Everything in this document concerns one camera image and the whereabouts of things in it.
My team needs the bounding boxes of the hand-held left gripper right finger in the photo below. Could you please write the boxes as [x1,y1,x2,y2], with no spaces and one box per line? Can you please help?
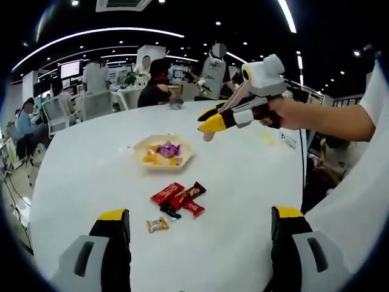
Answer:
[271,206,350,292]

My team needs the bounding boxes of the black food packet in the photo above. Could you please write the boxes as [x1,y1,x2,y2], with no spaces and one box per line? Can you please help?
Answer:
[160,203,182,220]

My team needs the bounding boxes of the green potted plant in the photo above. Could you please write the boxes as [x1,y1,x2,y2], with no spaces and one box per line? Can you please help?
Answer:
[123,71,137,88]

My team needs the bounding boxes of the curved ceiling light strip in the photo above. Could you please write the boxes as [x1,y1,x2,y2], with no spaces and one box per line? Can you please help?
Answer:
[12,27,185,72]

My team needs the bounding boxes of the white ceiling light strip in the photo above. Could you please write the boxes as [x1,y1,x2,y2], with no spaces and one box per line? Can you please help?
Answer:
[277,0,298,33]

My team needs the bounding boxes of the small red food packet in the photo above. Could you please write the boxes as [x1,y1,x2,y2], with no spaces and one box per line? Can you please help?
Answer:
[184,200,206,217]

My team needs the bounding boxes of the lit wall screen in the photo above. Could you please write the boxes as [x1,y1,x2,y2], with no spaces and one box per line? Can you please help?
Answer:
[60,60,82,79]

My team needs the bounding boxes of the large red food packet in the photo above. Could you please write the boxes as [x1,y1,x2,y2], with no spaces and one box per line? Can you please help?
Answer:
[151,182,185,204]

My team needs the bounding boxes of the white smartphone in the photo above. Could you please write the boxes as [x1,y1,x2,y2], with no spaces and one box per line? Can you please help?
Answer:
[278,132,297,150]

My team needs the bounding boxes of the dark brown food packet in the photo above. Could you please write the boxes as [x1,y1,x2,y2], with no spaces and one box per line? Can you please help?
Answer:
[170,181,207,207]

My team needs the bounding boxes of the ceiling air conditioner vent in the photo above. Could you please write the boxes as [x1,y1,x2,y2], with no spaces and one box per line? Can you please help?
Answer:
[96,0,153,13]

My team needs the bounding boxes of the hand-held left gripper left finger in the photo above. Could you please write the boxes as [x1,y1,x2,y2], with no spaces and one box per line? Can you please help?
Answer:
[50,208,132,292]

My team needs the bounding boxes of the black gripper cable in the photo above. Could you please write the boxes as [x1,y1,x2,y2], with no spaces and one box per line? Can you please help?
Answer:
[298,129,307,210]

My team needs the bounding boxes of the long yellow food packet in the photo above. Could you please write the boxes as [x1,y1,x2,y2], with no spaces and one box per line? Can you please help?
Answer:
[141,145,167,167]

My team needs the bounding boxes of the white office chair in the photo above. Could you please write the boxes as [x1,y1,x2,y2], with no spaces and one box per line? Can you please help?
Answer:
[42,96,72,134]
[82,91,113,121]

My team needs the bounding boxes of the person's white shirt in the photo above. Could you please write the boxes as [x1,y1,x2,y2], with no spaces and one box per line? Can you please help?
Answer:
[300,57,389,292]

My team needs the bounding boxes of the person's right hand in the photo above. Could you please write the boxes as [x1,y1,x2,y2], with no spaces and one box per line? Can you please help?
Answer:
[260,97,305,131]

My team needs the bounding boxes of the orange food packet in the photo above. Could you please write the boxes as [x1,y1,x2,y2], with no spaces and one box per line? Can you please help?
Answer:
[146,216,170,234]

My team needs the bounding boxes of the beige hexagonal container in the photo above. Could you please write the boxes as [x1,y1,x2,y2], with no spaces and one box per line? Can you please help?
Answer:
[133,134,195,170]

